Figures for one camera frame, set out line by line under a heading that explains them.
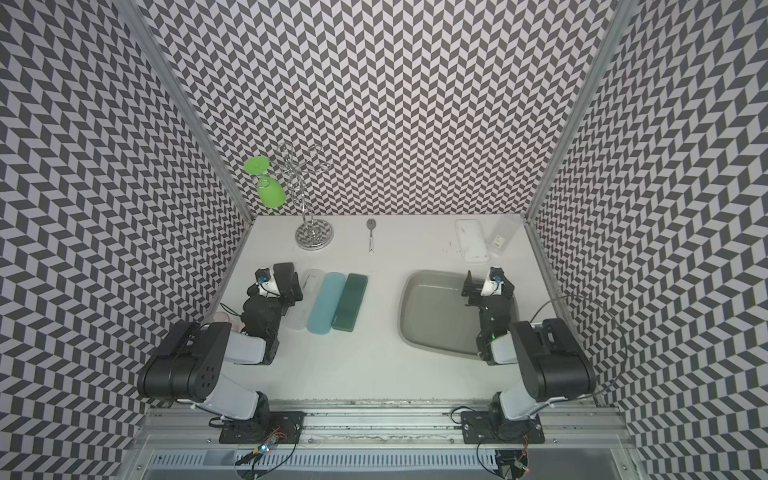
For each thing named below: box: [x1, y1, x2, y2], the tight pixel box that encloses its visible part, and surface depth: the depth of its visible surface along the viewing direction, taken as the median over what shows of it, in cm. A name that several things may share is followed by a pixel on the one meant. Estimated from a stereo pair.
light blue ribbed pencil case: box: [306, 272, 347, 335], surface depth 95 cm
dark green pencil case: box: [331, 273, 369, 333], surface depth 95 cm
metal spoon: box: [366, 218, 377, 255], surface depth 117 cm
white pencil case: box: [454, 218, 490, 263], surface depth 113 cm
